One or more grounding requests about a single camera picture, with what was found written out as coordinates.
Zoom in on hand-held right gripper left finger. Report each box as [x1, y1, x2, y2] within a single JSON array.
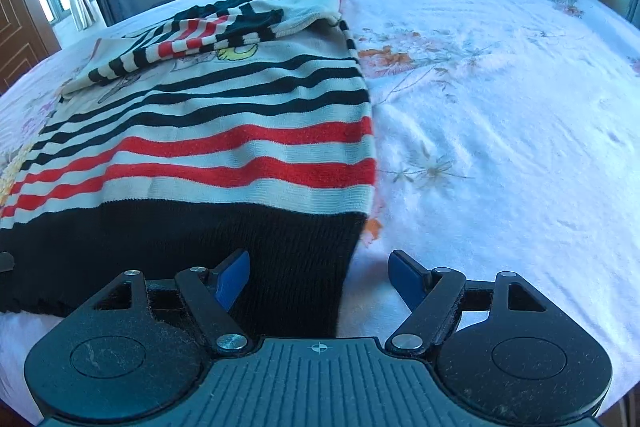
[[75, 249, 252, 355]]

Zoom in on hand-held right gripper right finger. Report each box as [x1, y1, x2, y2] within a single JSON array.
[[384, 249, 561, 353]]

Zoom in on striped knit sweater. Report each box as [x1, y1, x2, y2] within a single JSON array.
[[0, 0, 378, 339]]

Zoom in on bed with floral sheet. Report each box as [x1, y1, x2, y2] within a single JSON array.
[[0, 0, 640, 424]]

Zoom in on brown wooden door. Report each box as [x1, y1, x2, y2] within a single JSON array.
[[0, 0, 62, 94]]

